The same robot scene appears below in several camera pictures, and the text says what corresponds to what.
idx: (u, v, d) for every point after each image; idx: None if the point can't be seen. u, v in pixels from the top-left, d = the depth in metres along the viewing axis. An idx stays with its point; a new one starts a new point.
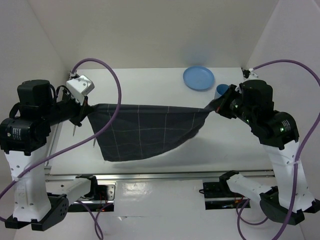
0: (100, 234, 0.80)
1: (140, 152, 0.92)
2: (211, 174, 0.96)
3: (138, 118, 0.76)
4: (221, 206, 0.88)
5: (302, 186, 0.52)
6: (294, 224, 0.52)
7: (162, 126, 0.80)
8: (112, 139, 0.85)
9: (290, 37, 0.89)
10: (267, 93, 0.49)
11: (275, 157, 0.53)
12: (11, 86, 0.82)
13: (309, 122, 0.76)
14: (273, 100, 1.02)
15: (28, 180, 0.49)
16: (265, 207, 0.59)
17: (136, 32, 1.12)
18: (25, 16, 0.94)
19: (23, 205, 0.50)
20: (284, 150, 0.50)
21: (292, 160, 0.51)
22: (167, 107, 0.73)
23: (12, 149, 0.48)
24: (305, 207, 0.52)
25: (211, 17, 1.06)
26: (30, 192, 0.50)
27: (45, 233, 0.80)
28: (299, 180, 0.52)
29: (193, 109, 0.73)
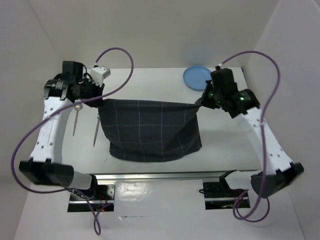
0: (98, 229, 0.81)
1: (142, 151, 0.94)
2: (210, 174, 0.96)
3: (139, 114, 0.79)
4: (221, 206, 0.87)
5: (273, 146, 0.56)
6: (277, 186, 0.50)
7: (158, 122, 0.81)
8: (116, 132, 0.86)
9: (290, 36, 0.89)
10: (229, 72, 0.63)
11: (244, 126, 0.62)
12: (11, 85, 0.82)
13: (309, 121, 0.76)
14: (273, 99, 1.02)
15: (55, 121, 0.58)
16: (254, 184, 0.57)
17: (135, 33, 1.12)
18: (25, 16, 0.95)
19: (43, 144, 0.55)
20: (248, 115, 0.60)
21: (257, 125, 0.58)
22: (160, 102, 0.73)
23: (50, 95, 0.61)
24: (284, 168, 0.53)
25: (210, 16, 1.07)
26: (54, 133, 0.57)
27: (44, 233, 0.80)
28: (268, 141, 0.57)
29: (184, 104, 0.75)
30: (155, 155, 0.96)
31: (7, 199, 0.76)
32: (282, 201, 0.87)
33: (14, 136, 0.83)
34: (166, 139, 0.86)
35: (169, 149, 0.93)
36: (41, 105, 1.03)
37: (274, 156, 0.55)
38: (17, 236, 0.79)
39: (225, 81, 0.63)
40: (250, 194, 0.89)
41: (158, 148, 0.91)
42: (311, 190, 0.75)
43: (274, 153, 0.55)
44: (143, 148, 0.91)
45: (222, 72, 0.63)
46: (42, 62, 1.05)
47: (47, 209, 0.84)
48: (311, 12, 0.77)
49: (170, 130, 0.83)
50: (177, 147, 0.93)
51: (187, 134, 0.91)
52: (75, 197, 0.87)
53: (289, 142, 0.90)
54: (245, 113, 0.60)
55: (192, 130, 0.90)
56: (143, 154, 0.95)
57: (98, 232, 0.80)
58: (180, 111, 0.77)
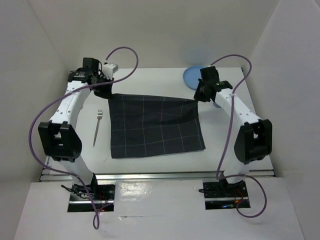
0: (96, 223, 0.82)
1: (143, 140, 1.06)
2: (209, 174, 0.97)
3: (145, 106, 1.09)
4: (221, 206, 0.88)
5: (242, 109, 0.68)
6: (250, 132, 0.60)
7: (160, 111, 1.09)
8: (122, 121, 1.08)
9: (290, 36, 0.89)
10: (211, 69, 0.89)
11: (223, 103, 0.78)
12: (12, 85, 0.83)
13: (309, 121, 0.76)
14: (272, 99, 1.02)
15: (75, 96, 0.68)
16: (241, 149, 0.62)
17: (136, 33, 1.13)
18: (25, 16, 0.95)
19: (62, 111, 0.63)
20: (222, 92, 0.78)
21: (229, 97, 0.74)
22: (163, 98, 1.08)
23: (73, 80, 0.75)
24: (250, 121, 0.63)
25: (211, 16, 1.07)
26: (73, 104, 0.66)
27: (44, 233, 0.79)
28: (238, 106, 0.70)
29: (181, 99, 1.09)
30: (156, 145, 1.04)
31: (7, 198, 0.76)
32: (282, 201, 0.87)
33: (15, 136, 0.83)
34: (165, 125, 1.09)
35: (170, 138, 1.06)
36: (41, 105, 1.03)
37: (243, 115, 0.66)
38: (17, 236, 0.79)
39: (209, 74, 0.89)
40: (250, 195, 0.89)
41: (159, 135, 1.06)
42: (312, 189, 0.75)
43: (244, 113, 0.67)
44: (144, 136, 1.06)
45: (208, 68, 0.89)
46: (42, 61, 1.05)
47: (47, 208, 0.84)
48: (311, 12, 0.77)
49: (169, 117, 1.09)
50: (176, 137, 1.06)
51: (186, 125, 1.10)
52: (75, 197, 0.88)
53: (289, 142, 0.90)
54: (220, 91, 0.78)
55: (190, 122, 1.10)
56: (144, 146, 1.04)
57: (96, 226, 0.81)
58: (178, 106, 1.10)
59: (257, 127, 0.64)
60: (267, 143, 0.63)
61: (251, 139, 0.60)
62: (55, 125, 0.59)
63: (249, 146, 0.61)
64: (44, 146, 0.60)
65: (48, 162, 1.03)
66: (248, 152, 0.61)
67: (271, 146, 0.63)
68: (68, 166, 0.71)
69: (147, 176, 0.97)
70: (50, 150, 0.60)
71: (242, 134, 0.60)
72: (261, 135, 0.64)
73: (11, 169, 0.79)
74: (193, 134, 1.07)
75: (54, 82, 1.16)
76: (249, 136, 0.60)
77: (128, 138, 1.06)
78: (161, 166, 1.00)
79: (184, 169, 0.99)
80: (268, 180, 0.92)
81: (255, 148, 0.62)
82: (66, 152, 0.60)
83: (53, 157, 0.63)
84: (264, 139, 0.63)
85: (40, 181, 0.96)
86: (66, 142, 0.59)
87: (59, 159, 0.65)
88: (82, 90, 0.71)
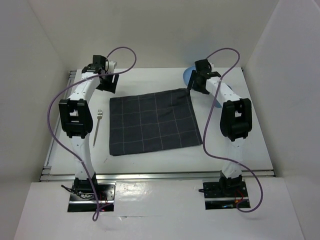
0: (95, 216, 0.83)
1: (140, 136, 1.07)
2: (209, 174, 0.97)
3: (139, 103, 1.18)
4: (221, 206, 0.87)
5: (227, 90, 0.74)
6: (228, 108, 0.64)
7: (154, 107, 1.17)
8: (120, 118, 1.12)
9: (290, 36, 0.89)
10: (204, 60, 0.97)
11: (211, 89, 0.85)
12: (11, 85, 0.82)
13: (310, 121, 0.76)
14: (272, 100, 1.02)
15: (89, 82, 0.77)
16: (225, 127, 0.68)
17: (136, 33, 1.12)
18: (25, 15, 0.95)
19: (78, 92, 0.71)
20: (211, 79, 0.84)
21: (216, 83, 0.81)
22: (153, 93, 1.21)
23: (86, 72, 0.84)
24: (234, 99, 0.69)
25: (211, 16, 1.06)
26: (87, 88, 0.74)
27: (44, 233, 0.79)
28: (224, 88, 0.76)
29: (170, 91, 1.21)
30: (154, 140, 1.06)
31: (7, 198, 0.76)
32: (282, 200, 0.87)
33: (15, 136, 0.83)
34: (162, 120, 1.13)
35: (167, 133, 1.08)
36: (41, 105, 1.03)
37: (227, 95, 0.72)
38: (17, 236, 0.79)
39: (202, 66, 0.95)
40: (250, 195, 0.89)
41: (156, 130, 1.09)
42: (312, 189, 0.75)
43: (228, 94, 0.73)
44: (142, 132, 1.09)
45: (201, 61, 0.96)
46: (41, 61, 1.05)
47: (47, 209, 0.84)
48: (311, 12, 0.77)
49: (163, 112, 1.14)
50: (173, 132, 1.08)
51: (184, 122, 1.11)
52: (75, 197, 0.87)
53: (289, 141, 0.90)
54: (209, 78, 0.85)
55: (188, 119, 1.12)
56: (142, 142, 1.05)
57: (94, 219, 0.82)
58: (168, 98, 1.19)
59: (239, 106, 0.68)
60: (248, 119, 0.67)
61: (233, 114, 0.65)
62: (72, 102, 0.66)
63: (231, 122, 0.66)
64: (61, 121, 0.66)
65: (48, 162, 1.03)
66: (230, 127, 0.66)
67: (251, 123, 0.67)
68: (75, 147, 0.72)
69: (147, 176, 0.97)
70: (66, 125, 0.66)
71: (225, 109, 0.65)
72: (242, 113, 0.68)
73: (11, 169, 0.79)
74: (190, 128, 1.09)
75: (54, 82, 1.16)
76: (230, 111, 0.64)
77: (128, 135, 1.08)
78: (160, 166, 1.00)
79: (184, 169, 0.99)
80: (268, 180, 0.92)
81: (237, 124, 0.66)
82: (81, 128, 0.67)
83: (68, 133, 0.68)
84: (245, 116, 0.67)
85: (40, 181, 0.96)
86: (82, 117, 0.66)
87: (71, 134, 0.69)
88: (94, 79, 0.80)
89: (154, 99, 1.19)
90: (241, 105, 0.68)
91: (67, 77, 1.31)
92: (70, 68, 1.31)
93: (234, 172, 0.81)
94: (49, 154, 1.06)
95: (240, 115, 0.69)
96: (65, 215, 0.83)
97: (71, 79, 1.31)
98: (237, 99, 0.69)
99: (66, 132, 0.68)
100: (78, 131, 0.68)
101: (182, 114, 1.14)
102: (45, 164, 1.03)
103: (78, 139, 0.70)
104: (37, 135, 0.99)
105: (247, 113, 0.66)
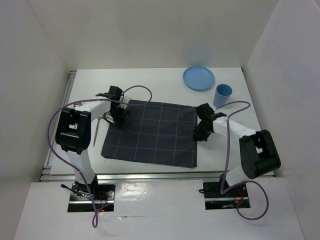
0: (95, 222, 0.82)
1: (137, 143, 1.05)
2: (209, 175, 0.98)
3: (143, 112, 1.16)
4: (221, 206, 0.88)
5: (238, 127, 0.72)
6: (247, 146, 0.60)
7: (157, 118, 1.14)
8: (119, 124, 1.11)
9: (289, 36, 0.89)
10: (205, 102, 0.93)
11: (219, 129, 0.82)
12: (11, 86, 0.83)
13: (311, 121, 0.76)
14: (272, 100, 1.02)
15: (98, 102, 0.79)
16: (249, 169, 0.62)
17: (136, 33, 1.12)
18: (25, 16, 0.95)
19: (85, 106, 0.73)
20: (217, 121, 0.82)
21: (224, 122, 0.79)
22: (160, 103, 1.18)
23: (98, 96, 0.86)
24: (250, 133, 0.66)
25: (210, 16, 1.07)
26: (96, 105, 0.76)
27: (43, 233, 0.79)
28: (234, 126, 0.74)
29: (178, 105, 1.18)
30: (150, 150, 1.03)
31: (7, 199, 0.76)
32: (282, 199, 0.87)
33: (15, 137, 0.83)
34: (165, 133, 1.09)
35: (162, 148, 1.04)
36: (41, 105, 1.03)
37: (240, 131, 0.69)
38: (17, 236, 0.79)
39: (205, 109, 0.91)
40: (250, 195, 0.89)
41: (153, 137, 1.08)
42: (312, 189, 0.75)
43: (240, 129, 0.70)
44: (140, 140, 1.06)
45: (204, 106, 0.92)
46: (42, 62, 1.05)
47: (47, 208, 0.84)
48: (311, 12, 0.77)
49: (168, 125, 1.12)
50: (170, 148, 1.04)
51: (186, 139, 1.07)
52: (75, 197, 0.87)
53: (288, 142, 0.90)
54: (216, 120, 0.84)
55: (190, 137, 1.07)
56: (135, 150, 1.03)
57: (94, 224, 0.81)
58: (175, 110, 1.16)
59: (257, 139, 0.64)
60: (274, 153, 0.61)
61: (255, 153, 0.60)
62: (76, 112, 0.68)
63: (254, 160, 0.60)
64: (57, 131, 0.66)
65: (48, 162, 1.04)
66: (255, 166, 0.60)
67: (279, 158, 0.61)
68: (73, 160, 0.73)
69: (147, 176, 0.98)
70: (60, 135, 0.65)
71: (244, 147, 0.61)
72: (264, 147, 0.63)
73: (11, 169, 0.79)
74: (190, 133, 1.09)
75: (54, 82, 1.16)
76: (250, 149, 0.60)
77: (128, 136, 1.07)
78: (160, 166, 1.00)
79: (184, 169, 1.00)
80: (268, 180, 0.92)
81: (262, 162, 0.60)
82: (75, 143, 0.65)
83: (62, 145, 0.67)
84: (268, 151, 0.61)
85: (40, 181, 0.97)
86: (81, 130, 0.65)
87: (66, 149, 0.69)
88: (105, 101, 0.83)
89: (160, 109, 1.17)
90: (259, 139, 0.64)
91: (67, 77, 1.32)
92: (70, 68, 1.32)
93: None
94: (49, 154, 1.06)
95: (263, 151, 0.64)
96: (65, 215, 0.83)
97: (71, 79, 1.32)
98: (253, 132, 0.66)
99: (61, 146, 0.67)
100: (72, 145, 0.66)
101: (186, 128, 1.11)
102: (45, 164, 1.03)
103: (73, 153, 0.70)
104: (37, 136, 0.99)
105: (269, 145, 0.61)
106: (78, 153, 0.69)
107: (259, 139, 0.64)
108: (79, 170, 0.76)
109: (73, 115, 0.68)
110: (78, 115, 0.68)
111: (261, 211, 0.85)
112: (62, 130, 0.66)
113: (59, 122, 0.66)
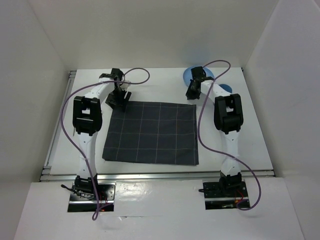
0: (94, 216, 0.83)
1: (140, 144, 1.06)
2: (209, 175, 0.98)
3: (142, 111, 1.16)
4: (221, 206, 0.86)
5: (218, 89, 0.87)
6: (220, 101, 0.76)
7: (156, 118, 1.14)
8: (120, 125, 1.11)
9: (289, 37, 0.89)
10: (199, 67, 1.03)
11: (205, 90, 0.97)
12: (11, 86, 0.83)
13: (311, 121, 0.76)
14: (272, 100, 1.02)
15: (104, 85, 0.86)
16: (218, 122, 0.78)
17: (136, 33, 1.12)
18: (25, 16, 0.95)
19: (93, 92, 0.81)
20: (204, 83, 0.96)
21: (209, 84, 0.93)
22: (160, 103, 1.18)
23: (104, 77, 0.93)
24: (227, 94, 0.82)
25: (210, 17, 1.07)
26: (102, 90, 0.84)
27: (44, 233, 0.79)
28: (216, 87, 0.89)
29: (177, 105, 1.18)
30: (151, 150, 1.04)
31: (7, 198, 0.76)
32: (282, 199, 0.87)
33: (16, 136, 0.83)
34: (166, 131, 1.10)
35: (164, 148, 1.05)
36: (41, 105, 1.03)
37: (219, 93, 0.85)
38: (18, 236, 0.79)
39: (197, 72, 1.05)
40: (250, 195, 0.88)
41: (153, 138, 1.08)
42: (312, 189, 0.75)
43: (219, 91, 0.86)
44: (142, 140, 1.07)
45: (197, 68, 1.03)
46: (42, 62, 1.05)
47: (47, 208, 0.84)
48: (311, 13, 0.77)
49: (167, 124, 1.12)
50: (171, 148, 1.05)
51: (186, 139, 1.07)
52: (75, 197, 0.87)
53: (288, 142, 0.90)
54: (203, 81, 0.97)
55: (190, 136, 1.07)
56: (136, 151, 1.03)
57: (94, 219, 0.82)
58: (174, 109, 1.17)
59: (230, 101, 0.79)
60: (239, 113, 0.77)
61: (224, 109, 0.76)
62: (86, 100, 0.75)
63: (223, 115, 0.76)
64: (73, 116, 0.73)
65: (48, 162, 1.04)
66: (223, 120, 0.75)
67: (242, 116, 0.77)
68: (83, 144, 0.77)
69: (147, 176, 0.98)
70: (77, 120, 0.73)
71: (217, 103, 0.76)
72: (234, 108, 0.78)
73: (11, 169, 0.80)
74: (190, 132, 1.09)
75: (54, 82, 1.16)
76: (221, 106, 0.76)
77: (128, 136, 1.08)
78: (161, 166, 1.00)
79: (184, 169, 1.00)
80: (269, 180, 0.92)
81: (229, 117, 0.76)
82: (90, 126, 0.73)
83: (77, 129, 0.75)
84: (236, 110, 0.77)
85: (40, 181, 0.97)
86: (93, 114, 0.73)
87: (79, 131, 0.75)
88: (110, 83, 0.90)
89: (159, 109, 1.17)
90: (231, 101, 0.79)
91: (67, 77, 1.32)
92: (70, 68, 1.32)
93: (232, 168, 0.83)
94: (49, 154, 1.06)
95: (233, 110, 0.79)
96: (66, 215, 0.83)
97: (71, 79, 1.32)
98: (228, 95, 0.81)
99: (76, 129, 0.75)
100: (86, 128, 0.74)
101: (186, 126, 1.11)
102: (45, 164, 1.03)
103: (85, 135, 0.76)
104: (37, 136, 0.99)
105: (238, 106, 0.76)
106: (91, 135, 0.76)
107: (231, 101, 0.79)
108: (85, 156, 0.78)
109: (84, 103, 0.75)
110: (89, 102, 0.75)
111: (255, 203, 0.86)
112: (77, 115, 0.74)
113: (73, 108, 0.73)
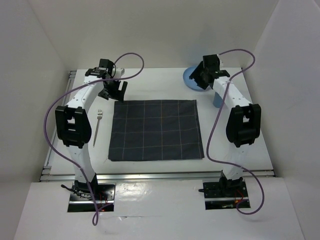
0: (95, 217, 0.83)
1: (140, 144, 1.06)
2: (209, 174, 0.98)
3: (144, 110, 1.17)
4: (221, 206, 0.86)
5: (236, 94, 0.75)
6: (239, 111, 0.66)
7: (159, 115, 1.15)
8: (120, 125, 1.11)
9: (289, 37, 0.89)
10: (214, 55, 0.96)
11: (219, 90, 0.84)
12: (11, 86, 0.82)
13: (312, 121, 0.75)
14: (272, 101, 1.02)
15: (90, 87, 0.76)
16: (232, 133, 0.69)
17: (136, 33, 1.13)
18: (25, 16, 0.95)
19: (78, 98, 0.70)
20: (220, 80, 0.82)
21: (225, 84, 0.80)
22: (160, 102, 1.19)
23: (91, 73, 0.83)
24: (245, 104, 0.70)
25: (210, 17, 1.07)
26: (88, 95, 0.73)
27: (44, 234, 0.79)
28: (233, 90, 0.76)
29: (178, 104, 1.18)
30: (151, 150, 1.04)
31: (7, 199, 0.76)
32: (282, 199, 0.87)
33: (15, 137, 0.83)
34: (166, 130, 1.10)
35: (165, 148, 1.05)
36: (41, 105, 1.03)
37: (236, 99, 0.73)
38: (17, 236, 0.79)
39: (211, 62, 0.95)
40: (250, 195, 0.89)
41: (154, 138, 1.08)
42: (311, 189, 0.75)
43: (236, 98, 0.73)
44: (143, 140, 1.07)
45: (210, 59, 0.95)
46: (42, 61, 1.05)
47: (47, 208, 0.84)
48: (311, 13, 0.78)
49: (168, 124, 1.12)
50: (171, 148, 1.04)
51: (186, 139, 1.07)
52: (75, 197, 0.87)
53: (288, 142, 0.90)
54: (217, 78, 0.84)
55: (190, 136, 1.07)
56: (137, 151, 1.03)
57: (95, 220, 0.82)
58: (175, 109, 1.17)
59: (248, 111, 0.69)
60: (256, 126, 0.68)
61: (241, 121, 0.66)
62: (70, 109, 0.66)
63: (238, 128, 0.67)
64: (58, 129, 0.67)
65: (48, 162, 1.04)
66: (237, 133, 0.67)
67: (259, 129, 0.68)
68: (74, 155, 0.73)
69: (147, 176, 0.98)
70: (62, 133, 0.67)
71: (233, 115, 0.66)
72: (250, 118, 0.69)
73: (11, 170, 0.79)
74: (190, 132, 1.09)
75: (53, 82, 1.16)
76: (238, 118, 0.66)
77: (128, 137, 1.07)
78: (160, 166, 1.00)
79: (184, 169, 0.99)
80: (268, 180, 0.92)
81: (244, 130, 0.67)
82: (77, 138, 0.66)
83: (64, 141, 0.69)
84: (252, 122, 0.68)
85: (40, 181, 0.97)
86: (80, 126, 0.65)
87: (67, 144, 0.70)
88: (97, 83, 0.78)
89: (158, 109, 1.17)
90: (249, 111, 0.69)
91: (67, 77, 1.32)
92: (70, 68, 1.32)
93: (235, 174, 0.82)
94: (49, 154, 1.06)
95: (248, 121, 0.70)
96: (66, 215, 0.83)
97: (71, 78, 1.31)
98: (246, 104, 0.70)
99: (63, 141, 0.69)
100: (74, 140, 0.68)
101: (187, 126, 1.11)
102: (45, 164, 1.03)
103: (75, 148, 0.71)
104: (37, 136, 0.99)
105: (256, 119, 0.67)
106: (80, 147, 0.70)
107: (249, 111, 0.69)
108: (79, 166, 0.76)
109: (68, 112, 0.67)
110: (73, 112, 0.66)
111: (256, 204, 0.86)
112: (62, 128, 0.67)
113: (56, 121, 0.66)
